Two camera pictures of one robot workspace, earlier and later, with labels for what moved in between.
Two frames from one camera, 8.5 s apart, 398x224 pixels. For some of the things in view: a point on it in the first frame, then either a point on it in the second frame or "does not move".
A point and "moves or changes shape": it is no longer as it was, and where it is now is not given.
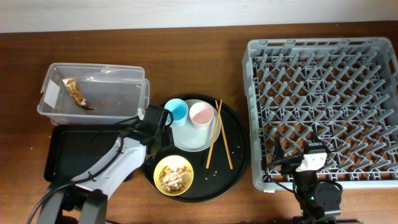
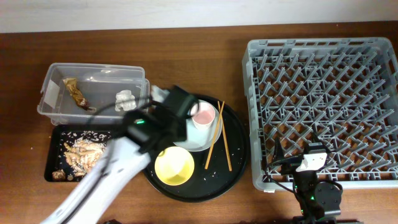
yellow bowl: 173,175 moves or changes shape
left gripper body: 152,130 → 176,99
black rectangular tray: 71,150 does not move
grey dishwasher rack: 340,92 does not move
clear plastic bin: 83,93 does not move
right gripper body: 291,165 does not move
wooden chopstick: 220,121 does not move
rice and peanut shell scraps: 175,180 → 82,150
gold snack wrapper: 71,86 does not move
